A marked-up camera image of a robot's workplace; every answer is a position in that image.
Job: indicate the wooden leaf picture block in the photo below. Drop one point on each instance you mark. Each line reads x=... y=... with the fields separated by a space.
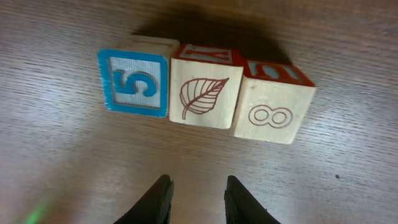
x=204 y=85

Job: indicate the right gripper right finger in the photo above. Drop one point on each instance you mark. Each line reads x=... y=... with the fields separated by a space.
x=241 y=207

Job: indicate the wooden block number eight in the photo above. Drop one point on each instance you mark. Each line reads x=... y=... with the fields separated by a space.
x=273 y=99

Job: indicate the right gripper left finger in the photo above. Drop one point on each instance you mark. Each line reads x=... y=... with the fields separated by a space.
x=154 y=207

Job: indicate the blue number five block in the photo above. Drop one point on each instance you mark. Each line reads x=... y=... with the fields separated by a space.
x=135 y=75

